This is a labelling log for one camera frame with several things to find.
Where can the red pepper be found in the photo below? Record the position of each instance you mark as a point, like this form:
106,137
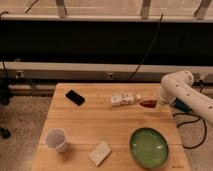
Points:
148,103

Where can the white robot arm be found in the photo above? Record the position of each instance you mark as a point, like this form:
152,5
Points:
179,85

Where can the blue object behind arm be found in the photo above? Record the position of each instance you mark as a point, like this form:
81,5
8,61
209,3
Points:
178,104

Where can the green ceramic bowl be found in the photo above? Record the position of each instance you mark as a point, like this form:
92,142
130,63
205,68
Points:
149,148

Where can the black smartphone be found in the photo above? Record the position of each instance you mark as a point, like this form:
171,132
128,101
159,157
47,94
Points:
75,97

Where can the beige sponge block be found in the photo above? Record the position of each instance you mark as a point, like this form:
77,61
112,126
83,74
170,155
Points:
100,153

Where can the white plastic cup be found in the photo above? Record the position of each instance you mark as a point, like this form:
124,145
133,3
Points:
55,139

